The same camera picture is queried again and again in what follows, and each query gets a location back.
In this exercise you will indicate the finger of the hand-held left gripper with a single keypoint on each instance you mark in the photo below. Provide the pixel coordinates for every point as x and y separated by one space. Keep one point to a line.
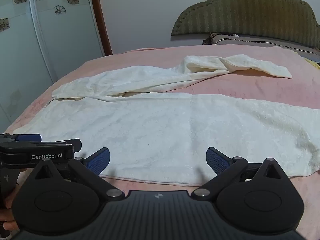
28 137
67 145

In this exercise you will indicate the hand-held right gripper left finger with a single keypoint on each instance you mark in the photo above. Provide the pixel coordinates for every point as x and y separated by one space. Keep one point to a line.
98 161

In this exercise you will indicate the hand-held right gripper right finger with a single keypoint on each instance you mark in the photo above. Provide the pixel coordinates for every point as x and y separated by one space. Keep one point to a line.
217 161

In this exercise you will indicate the white towel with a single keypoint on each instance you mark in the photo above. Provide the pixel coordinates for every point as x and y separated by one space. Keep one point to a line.
175 130

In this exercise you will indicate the person's left hand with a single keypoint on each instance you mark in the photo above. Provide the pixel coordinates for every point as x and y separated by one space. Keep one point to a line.
7 223

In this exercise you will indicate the pink bed sheet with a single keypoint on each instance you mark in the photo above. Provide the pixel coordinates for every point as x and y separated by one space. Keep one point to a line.
250 85

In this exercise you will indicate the grey striped pillow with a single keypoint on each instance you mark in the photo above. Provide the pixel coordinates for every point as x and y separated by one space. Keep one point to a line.
262 41

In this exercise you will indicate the yellow cloth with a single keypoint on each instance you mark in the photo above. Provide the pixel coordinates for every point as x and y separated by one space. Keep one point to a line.
312 63

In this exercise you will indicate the olive padded headboard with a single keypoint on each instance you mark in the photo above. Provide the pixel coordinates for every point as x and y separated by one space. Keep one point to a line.
250 10

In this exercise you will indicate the brown wooden door frame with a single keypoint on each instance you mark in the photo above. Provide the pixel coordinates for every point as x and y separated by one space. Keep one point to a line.
100 17

